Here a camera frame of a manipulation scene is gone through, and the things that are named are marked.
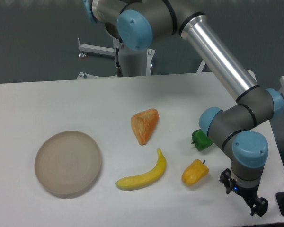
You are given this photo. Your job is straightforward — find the orange toy sandwich triangle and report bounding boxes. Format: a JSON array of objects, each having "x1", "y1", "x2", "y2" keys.
[{"x1": 131, "y1": 108, "x2": 159, "y2": 145}]

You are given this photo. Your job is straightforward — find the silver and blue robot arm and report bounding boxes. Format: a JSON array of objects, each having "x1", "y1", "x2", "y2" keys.
[{"x1": 83, "y1": 0, "x2": 284, "y2": 216}]

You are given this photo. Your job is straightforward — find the black cable with connector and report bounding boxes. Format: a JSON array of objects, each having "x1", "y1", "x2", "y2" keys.
[{"x1": 115, "y1": 39, "x2": 124, "y2": 78}]

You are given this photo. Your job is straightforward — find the beige round plate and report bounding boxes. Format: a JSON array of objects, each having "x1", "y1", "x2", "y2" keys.
[{"x1": 35, "y1": 131, "x2": 102, "y2": 199}]

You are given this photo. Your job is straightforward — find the yellow toy pepper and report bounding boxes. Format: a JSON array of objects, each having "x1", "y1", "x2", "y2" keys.
[{"x1": 181, "y1": 159, "x2": 209, "y2": 187}]

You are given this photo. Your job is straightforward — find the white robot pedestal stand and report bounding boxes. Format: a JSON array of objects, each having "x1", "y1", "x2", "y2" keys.
[{"x1": 77, "y1": 38, "x2": 206, "y2": 79}]

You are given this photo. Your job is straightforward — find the green toy pepper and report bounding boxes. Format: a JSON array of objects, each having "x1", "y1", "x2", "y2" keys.
[{"x1": 192, "y1": 129, "x2": 213, "y2": 151}]

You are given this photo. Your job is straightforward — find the yellow toy banana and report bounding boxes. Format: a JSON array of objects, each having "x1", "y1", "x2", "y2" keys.
[{"x1": 115, "y1": 148, "x2": 167, "y2": 191}]

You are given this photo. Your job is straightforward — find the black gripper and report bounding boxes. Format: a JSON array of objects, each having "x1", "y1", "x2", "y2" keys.
[{"x1": 219, "y1": 168, "x2": 268, "y2": 217}]

